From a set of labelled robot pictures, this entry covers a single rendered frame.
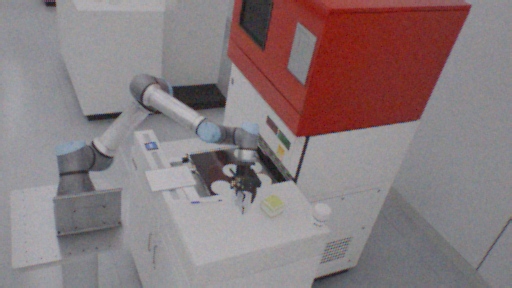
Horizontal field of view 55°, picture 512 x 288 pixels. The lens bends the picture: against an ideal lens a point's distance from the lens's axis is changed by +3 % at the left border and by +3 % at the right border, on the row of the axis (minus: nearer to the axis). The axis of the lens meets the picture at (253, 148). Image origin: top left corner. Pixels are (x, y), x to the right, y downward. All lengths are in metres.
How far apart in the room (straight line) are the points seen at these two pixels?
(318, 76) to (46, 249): 1.29
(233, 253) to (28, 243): 0.82
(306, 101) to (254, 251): 0.66
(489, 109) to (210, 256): 2.10
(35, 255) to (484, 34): 2.73
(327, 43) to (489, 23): 1.58
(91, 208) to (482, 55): 2.45
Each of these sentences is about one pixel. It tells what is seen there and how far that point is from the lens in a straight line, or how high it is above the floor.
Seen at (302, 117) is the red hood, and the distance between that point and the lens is 2.09.
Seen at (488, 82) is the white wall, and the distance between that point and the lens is 3.34.
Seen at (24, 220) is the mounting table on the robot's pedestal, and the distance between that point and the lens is 2.26.
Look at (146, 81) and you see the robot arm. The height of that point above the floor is 1.43.
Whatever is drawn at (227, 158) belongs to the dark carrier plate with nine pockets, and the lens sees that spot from 2.47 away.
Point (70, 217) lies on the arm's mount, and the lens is 2.11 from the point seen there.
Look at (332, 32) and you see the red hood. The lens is 1.94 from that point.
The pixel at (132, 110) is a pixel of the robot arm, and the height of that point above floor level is 1.24.
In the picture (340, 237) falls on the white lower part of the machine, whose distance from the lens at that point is 2.92.
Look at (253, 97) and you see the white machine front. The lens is 2.58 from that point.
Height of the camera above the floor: 2.40
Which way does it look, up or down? 36 degrees down
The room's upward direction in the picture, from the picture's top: 12 degrees clockwise
